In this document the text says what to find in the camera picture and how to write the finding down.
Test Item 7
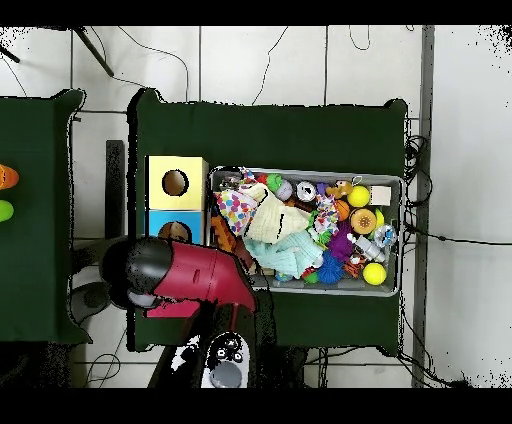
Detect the wooden box with three holes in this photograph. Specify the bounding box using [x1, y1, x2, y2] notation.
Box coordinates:
[142, 154, 210, 319]

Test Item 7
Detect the silver mesh bin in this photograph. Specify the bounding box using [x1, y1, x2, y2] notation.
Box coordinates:
[208, 165, 404, 298]

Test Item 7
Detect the cream muslin cloth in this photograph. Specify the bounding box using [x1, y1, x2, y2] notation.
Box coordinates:
[241, 183, 311, 245]

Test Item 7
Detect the polka dot paper napkin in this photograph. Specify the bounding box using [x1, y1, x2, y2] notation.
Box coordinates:
[213, 189, 259, 237]

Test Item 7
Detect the light blue muslin cloth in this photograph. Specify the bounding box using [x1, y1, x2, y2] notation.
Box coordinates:
[243, 229, 325, 281]

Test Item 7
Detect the dark green table cloth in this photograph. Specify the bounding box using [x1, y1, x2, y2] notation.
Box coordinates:
[0, 88, 94, 346]
[126, 87, 409, 357]

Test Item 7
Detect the purple spiky ball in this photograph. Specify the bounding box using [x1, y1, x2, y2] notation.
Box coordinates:
[327, 225, 355, 263]

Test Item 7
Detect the blue spiky ball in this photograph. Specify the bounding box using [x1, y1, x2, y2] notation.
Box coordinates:
[317, 251, 345, 286]

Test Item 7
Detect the yellow ball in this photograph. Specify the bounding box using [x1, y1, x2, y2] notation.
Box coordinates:
[346, 184, 372, 208]
[362, 262, 388, 287]

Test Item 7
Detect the crushed clear water bottle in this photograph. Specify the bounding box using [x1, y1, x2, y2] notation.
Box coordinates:
[373, 223, 398, 248]

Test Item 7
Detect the black panel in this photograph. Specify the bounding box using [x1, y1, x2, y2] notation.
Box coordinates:
[104, 139, 126, 241]

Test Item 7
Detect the grey round base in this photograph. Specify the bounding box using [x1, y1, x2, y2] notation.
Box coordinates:
[69, 279, 117, 326]

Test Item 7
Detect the orange plastic object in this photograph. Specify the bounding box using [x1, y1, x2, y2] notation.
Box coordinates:
[0, 163, 20, 191]

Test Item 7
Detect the thin black floor cable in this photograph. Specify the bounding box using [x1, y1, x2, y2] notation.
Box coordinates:
[251, 25, 289, 106]
[117, 25, 190, 101]

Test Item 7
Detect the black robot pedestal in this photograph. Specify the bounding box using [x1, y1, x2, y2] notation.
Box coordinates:
[255, 345, 309, 389]

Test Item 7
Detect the black cable with connector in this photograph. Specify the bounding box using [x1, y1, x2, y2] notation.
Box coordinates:
[403, 223, 512, 246]

